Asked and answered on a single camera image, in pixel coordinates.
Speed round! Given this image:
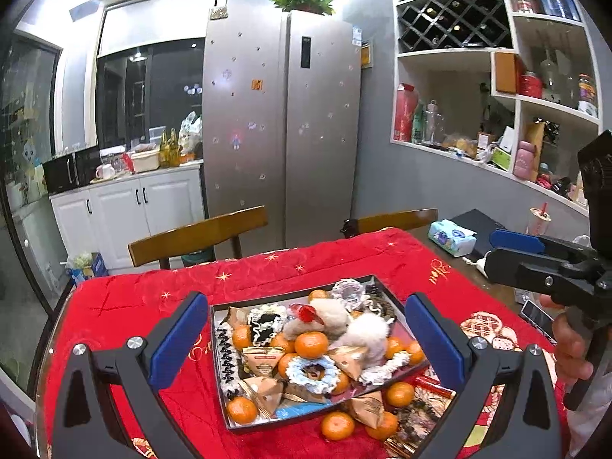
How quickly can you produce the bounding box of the person's right hand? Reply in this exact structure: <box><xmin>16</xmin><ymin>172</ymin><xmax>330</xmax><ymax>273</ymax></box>
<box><xmin>552</xmin><ymin>311</ymin><xmax>593</xmax><ymax>386</ymax></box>

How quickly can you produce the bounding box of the black notebook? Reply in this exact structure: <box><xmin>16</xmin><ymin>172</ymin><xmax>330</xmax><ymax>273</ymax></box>
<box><xmin>451</xmin><ymin>208</ymin><xmax>504</xmax><ymax>260</ymax></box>

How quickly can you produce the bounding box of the bubble tea cup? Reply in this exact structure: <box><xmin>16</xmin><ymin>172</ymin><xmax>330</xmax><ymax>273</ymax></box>
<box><xmin>526</xmin><ymin>202</ymin><xmax>552</xmax><ymax>235</ymax></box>

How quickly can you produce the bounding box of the tissue pack blue white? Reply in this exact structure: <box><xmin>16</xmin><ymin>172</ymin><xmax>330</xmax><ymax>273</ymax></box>
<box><xmin>427</xmin><ymin>220</ymin><xmax>477</xmax><ymax>257</ymax></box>

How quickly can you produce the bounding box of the red bear-print table cloth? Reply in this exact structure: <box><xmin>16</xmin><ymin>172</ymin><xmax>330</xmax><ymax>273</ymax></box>
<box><xmin>41</xmin><ymin>228</ymin><xmax>553</xmax><ymax>458</ymax></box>

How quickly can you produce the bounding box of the wooden chair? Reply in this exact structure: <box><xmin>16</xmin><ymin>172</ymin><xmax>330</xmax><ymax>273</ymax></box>
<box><xmin>128</xmin><ymin>205</ymin><xmax>268</xmax><ymax>269</ymax></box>
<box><xmin>340</xmin><ymin>208</ymin><xmax>438</xmax><ymax>238</ymax></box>

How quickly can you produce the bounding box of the mandarin orange beside tray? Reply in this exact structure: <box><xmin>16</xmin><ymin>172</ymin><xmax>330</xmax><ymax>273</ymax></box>
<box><xmin>365</xmin><ymin>411</ymin><xmax>398</xmax><ymax>441</ymax></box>

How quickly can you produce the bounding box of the mandarin orange in tray corner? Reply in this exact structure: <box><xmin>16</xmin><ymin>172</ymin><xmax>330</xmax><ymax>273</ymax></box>
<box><xmin>226</xmin><ymin>396</ymin><xmax>259</xmax><ymax>425</ymax></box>

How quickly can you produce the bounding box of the kraft triangular snack pack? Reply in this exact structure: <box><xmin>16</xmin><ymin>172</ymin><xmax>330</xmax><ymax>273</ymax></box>
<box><xmin>344</xmin><ymin>391</ymin><xmax>385</xmax><ymax>428</ymax></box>

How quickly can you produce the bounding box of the black rectangular tray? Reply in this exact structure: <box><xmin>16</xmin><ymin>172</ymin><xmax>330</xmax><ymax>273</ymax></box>
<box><xmin>211</xmin><ymin>275</ymin><xmax>428</xmax><ymax>431</ymax></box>

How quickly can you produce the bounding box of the mandarin orange front left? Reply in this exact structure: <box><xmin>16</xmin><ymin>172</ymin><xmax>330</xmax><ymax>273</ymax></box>
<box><xmin>321</xmin><ymin>411</ymin><xmax>355</xmax><ymax>441</ymax></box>

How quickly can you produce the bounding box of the white fluffy pompom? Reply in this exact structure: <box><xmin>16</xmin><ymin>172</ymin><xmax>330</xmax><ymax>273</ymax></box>
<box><xmin>338</xmin><ymin>313</ymin><xmax>390</xmax><ymax>364</ymax></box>

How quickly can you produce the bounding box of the blue white crochet scrunchie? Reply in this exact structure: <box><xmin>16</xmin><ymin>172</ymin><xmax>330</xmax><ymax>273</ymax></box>
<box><xmin>285</xmin><ymin>355</ymin><xmax>340</xmax><ymax>395</ymax></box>

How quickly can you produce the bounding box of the white kitchen cabinet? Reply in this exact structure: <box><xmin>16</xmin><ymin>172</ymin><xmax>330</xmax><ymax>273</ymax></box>
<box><xmin>50</xmin><ymin>161</ymin><xmax>204</xmax><ymax>273</ymax></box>

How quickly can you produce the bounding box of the black microwave oven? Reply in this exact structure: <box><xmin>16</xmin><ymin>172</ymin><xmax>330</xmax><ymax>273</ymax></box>
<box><xmin>42</xmin><ymin>145</ymin><xmax>102</xmax><ymax>195</ymax></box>

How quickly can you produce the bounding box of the silver double-door fridge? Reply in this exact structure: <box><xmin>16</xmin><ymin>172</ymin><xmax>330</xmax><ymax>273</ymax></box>
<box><xmin>202</xmin><ymin>6</ymin><xmax>361</xmax><ymax>256</ymax></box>

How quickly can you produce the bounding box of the brown bead bracelet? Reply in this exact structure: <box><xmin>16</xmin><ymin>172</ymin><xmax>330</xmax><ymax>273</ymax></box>
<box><xmin>396</xmin><ymin>391</ymin><xmax>454</xmax><ymax>443</ymax></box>

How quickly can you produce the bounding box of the white wall shelf unit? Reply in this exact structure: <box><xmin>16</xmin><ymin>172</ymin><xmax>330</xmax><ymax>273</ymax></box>
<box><xmin>391</xmin><ymin>0</ymin><xmax>604</xmax><ymax>222</ymax></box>

